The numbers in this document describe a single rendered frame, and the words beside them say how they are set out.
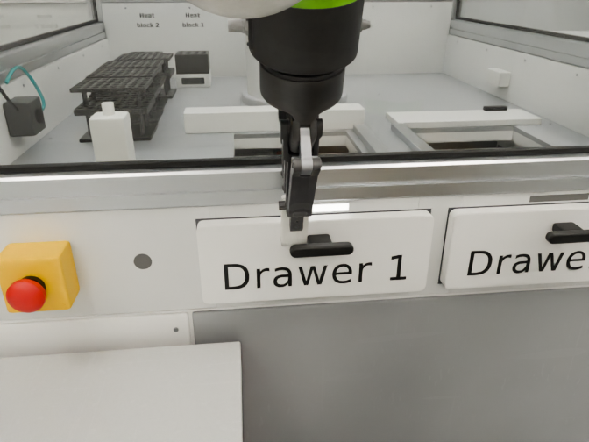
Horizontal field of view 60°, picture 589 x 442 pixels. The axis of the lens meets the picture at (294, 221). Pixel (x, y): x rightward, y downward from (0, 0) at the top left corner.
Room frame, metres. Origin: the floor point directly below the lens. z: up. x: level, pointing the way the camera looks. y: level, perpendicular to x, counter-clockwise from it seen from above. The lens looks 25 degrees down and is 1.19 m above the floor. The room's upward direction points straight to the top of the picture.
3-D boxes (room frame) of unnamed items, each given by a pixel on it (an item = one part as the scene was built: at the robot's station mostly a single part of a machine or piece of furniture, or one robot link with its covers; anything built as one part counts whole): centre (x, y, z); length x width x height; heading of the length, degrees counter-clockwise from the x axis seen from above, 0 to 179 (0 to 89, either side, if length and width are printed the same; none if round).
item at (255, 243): (0.56, -0.03, 0.87); 0.29 x 0.02 x 0.11; 96
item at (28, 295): (0.47, 0.30, 0.88); 0.04 x 0.03 x 0.04; 96
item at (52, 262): (0.51, 0.30, 0.88); 0.07 x 0.05 x 0.07; 96
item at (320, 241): (0.53, -0.03, 0.91); 0.07 x 0.04 x 0.01; 96
